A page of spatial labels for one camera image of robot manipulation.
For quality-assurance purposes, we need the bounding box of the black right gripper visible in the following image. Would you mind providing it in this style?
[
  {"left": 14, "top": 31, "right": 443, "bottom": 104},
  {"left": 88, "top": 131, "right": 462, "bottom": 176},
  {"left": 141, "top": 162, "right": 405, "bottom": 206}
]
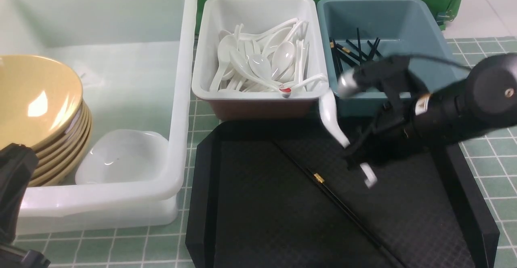
[{"left": 337, "top": 56, "right": 429, "bottom": 188}]

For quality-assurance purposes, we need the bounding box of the white soup spoon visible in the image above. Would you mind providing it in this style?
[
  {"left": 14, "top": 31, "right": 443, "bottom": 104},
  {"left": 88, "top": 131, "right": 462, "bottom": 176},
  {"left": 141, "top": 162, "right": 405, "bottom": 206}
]
[{"left": 318, "top": 88, "right": 350, "bottom": 148}]

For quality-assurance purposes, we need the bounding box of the black chopstick gold band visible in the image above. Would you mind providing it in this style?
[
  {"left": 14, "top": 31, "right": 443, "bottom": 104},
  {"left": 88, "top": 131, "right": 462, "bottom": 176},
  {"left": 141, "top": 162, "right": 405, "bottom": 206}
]
[{"left": 301, "top": 167, "right": 407, "bottom": 268}]

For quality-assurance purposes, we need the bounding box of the white square dish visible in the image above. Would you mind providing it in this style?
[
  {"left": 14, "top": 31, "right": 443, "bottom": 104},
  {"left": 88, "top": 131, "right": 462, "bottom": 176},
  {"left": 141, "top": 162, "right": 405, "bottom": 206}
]
[{"left": 75, "top": 129, "right": 168, "bottom": 185}]

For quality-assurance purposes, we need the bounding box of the yellow noodle bowl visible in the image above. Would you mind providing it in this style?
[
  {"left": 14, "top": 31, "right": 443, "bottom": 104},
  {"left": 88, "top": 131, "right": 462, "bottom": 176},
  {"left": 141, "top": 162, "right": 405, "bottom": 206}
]
[{"left": 0, "top": 55, "right": 83, "bottom": 148}]

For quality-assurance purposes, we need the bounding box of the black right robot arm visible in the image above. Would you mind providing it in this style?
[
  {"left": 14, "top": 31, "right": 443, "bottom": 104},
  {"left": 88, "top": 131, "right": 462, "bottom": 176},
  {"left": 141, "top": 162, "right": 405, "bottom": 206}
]
[{"left": 338, "top": 53, "right": 517, "bottom": 186}]

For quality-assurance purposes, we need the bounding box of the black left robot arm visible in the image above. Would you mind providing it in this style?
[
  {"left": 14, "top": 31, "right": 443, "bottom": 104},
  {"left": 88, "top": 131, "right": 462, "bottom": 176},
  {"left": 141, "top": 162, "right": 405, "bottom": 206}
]
[{"left": 0, "top": 143, "right": 50, "bottom": 268}]

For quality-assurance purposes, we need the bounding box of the black chopstick in bin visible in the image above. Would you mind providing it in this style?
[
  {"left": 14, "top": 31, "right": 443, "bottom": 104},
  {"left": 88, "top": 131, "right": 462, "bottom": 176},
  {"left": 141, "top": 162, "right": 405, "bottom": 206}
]
[{"left": 356, "top": 28, "right": 364, "bottom": 62}]

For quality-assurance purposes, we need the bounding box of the black chopstick gold tip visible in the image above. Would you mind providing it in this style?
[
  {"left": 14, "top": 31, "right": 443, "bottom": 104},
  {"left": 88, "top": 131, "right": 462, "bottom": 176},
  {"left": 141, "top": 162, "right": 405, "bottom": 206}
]
[{"left": 335, "top": 43, "right": 362, "bottom": 63}]

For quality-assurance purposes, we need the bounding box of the white spoon red dot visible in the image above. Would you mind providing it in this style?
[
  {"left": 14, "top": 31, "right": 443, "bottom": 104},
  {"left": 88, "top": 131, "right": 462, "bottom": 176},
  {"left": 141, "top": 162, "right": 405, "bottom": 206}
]
[{"left": 277, "top": 74, "right": 328, "bottom": 98}]

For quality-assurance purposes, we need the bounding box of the black serving tray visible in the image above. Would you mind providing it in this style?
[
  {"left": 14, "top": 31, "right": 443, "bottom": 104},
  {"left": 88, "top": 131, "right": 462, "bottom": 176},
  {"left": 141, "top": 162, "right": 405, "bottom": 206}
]
[{"left": 186, "top": 118, "right": 499, "bottom": 268}]

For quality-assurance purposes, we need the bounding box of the blue-grey chopstick bin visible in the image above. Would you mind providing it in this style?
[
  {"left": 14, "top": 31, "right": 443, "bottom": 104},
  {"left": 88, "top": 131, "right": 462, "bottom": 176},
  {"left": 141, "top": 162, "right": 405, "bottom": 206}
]
[{"left": 317, "top": 0, "right": 469, "bottom": 119}]

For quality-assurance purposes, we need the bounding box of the white spoon center of bin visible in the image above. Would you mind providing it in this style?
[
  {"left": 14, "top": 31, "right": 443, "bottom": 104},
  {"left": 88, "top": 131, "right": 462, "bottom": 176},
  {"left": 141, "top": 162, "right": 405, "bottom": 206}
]
[{"left": 271, "top": 41, "right": 296, "bottom": 80}]

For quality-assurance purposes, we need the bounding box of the white spoon of bin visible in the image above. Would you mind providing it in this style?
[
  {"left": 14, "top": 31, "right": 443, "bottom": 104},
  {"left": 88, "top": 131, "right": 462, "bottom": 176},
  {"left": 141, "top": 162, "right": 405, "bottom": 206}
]
[
  {"left": 271, "top": 41, "right": 296, "bottom": 80},
  {"left": 209, "top": 35, "right": 237, "bottom": 92}
]

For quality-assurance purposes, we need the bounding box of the white spoon bin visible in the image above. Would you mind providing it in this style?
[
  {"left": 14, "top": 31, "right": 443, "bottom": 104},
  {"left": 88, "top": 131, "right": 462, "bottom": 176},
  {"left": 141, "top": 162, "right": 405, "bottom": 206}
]
[{"left": 192, "top": 0, "right": 329, "bottom": 120}]

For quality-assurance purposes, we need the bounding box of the green checked tablecloth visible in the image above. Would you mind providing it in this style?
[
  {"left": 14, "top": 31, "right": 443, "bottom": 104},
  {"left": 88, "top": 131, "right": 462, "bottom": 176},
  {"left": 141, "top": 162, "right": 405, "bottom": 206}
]
[{"left": 0, "top": 37, "right": 517, "bottom": 268}]

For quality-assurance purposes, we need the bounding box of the white spoon left of bin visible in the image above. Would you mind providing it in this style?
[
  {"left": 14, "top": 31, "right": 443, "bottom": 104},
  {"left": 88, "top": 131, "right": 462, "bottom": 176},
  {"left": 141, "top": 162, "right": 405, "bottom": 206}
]
[{"left": 209, "top": 35, "right": 237, "bottom": 92}]

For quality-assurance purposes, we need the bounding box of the large translucent white tub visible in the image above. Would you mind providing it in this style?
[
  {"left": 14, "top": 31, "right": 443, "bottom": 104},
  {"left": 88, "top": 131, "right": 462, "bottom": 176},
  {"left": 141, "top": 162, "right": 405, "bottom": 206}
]
[{"left": 1, "top": 0, "right": 198, "bottom": 236}]

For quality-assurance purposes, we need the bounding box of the stack of yellow bowls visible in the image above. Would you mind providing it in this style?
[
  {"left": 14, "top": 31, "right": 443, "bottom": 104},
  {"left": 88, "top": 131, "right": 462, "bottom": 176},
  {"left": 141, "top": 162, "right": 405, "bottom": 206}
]
[{"left": 29, "top": 102, "right": 92, "bottom": 187}]

